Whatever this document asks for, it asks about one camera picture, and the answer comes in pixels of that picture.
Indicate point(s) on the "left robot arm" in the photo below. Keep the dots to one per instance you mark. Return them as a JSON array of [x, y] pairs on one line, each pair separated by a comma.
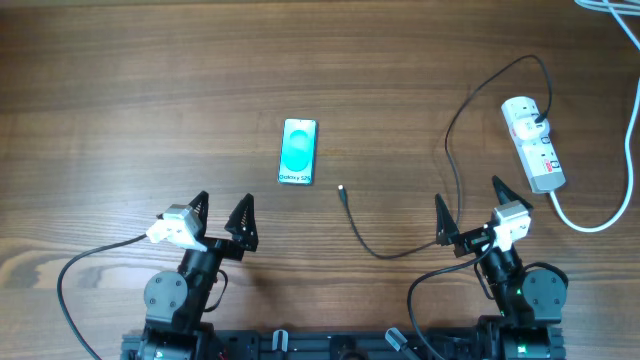
[[176, 300]]

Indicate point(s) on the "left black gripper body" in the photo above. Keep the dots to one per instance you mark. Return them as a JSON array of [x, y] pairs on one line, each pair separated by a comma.
[[224, 248]]

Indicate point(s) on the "white power strip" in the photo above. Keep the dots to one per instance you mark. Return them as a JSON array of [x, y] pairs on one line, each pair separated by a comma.
[[538, 157]]

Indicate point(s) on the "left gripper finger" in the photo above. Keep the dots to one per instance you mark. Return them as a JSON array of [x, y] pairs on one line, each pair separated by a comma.
[[198, 214], [242, 225]]

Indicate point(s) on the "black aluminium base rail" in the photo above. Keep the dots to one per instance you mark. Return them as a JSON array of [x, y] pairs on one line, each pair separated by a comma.
[[340, 345]]

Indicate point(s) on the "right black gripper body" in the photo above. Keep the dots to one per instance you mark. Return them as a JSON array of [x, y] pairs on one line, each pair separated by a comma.
[[470, 241]]

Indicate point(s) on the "white USB charger plug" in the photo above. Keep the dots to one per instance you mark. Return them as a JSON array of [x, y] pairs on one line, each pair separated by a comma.
[[526, 129]]

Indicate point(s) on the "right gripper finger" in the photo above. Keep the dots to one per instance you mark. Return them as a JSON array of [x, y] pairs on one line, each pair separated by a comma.
[[505, 195], [446, 228]]

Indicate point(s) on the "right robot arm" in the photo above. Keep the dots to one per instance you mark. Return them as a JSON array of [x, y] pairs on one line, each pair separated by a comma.
[[529, 297]]

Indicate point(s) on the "turquoise Galaxy S25 smartphone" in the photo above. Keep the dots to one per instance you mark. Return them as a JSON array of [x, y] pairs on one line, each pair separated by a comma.
[[298, 147]]

